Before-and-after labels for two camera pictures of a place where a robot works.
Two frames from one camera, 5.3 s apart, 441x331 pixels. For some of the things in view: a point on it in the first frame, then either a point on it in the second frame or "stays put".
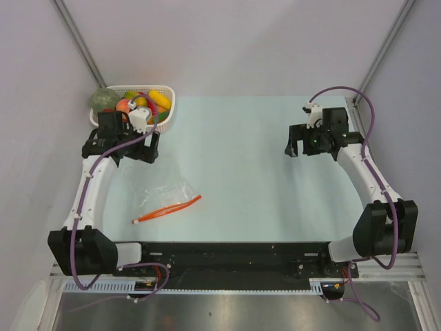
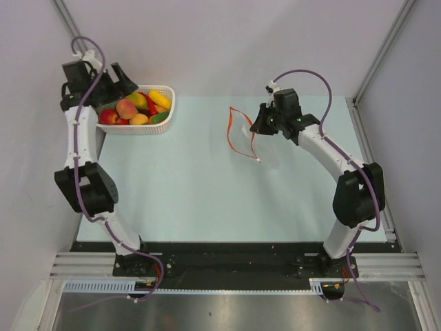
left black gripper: x=146 y=154 to x=125 y=85
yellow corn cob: x=160 y=98 stays put
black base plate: x=240 y=265 stays put
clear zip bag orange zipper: x=157 y=196 to x=240 y=135
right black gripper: x=301 y=132 to x=260 y=126
